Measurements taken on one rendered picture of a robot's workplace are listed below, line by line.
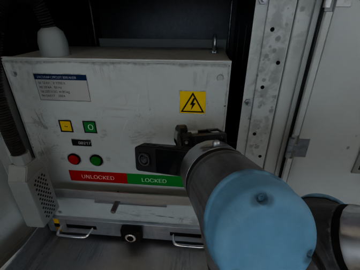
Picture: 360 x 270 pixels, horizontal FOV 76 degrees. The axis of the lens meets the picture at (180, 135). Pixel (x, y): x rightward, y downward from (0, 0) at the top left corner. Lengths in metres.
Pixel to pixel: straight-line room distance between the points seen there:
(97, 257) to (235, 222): 0.64
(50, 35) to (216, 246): 0.54
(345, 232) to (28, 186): 0.58
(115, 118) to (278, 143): 0.38
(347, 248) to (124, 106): 0.45
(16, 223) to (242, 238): 0.80
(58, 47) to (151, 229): 0.54
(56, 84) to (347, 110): 0.62
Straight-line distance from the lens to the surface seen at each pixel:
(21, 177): 0.62
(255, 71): 0.51
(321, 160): 0.62
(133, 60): 0.50
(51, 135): 0.66
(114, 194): 0.64
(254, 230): 0.20
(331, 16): 0.52
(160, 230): 0.74
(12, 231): 0.92
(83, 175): 0.69
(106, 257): 0.79
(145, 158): 0.39
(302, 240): 0.23
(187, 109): 0.51
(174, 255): 0.76
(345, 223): 0.35
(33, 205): 0.66
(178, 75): 0.49
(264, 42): 0.50
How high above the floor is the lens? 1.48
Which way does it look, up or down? 28 degrees down
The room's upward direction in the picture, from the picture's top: straight up
